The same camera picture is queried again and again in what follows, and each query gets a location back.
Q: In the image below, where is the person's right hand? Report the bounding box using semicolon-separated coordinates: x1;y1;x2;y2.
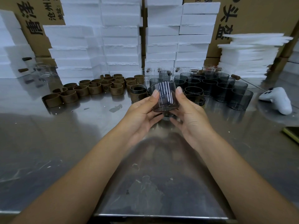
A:
169;87;217;150

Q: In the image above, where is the person's left hand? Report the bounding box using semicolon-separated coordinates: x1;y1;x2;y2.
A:
116;90;165;148

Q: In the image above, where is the smoky grey glass cup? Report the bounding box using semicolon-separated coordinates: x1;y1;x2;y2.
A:
149;82;178;114

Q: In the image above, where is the person's right forearm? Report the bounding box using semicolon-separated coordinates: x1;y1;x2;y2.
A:
196;135;299;224

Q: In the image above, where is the person's left forearm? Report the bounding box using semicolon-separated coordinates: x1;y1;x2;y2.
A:
9;129;140;224

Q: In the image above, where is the row of clear glass cups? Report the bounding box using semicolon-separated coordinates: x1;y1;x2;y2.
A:
141;65;222;79

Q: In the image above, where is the group of smoky glass cups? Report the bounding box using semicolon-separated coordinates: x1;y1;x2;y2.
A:
130;70;254;111

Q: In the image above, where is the stack of white foam boxes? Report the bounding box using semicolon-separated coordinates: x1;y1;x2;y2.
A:
0;9;36;79
43;25;104;85
145;0;184;69
59;0;143;78
175;2;221;68

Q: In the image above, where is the stack of white foam sheets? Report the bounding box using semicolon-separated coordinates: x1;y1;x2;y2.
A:
217;33;293;80

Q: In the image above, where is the white game controller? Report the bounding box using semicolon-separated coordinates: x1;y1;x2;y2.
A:
259;87;293;115

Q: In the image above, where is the brown cardboard box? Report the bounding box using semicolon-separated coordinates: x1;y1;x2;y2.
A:
183;0;299;59
0;0;66;58

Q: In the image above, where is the black phone with yellow edge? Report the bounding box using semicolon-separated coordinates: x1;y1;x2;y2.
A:
283;126;299;144

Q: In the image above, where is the metal rod with wooden handle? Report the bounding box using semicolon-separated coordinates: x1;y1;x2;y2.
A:
231;74;267;92

